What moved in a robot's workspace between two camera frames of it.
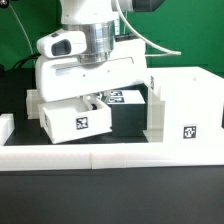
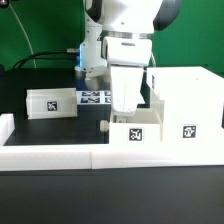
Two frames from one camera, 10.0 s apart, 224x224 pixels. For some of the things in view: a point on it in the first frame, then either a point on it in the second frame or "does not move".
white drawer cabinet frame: x=185 y=106 does not move
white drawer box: x=71 y=119 -> x=145 y=127
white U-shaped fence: x=99 y=156 does not move
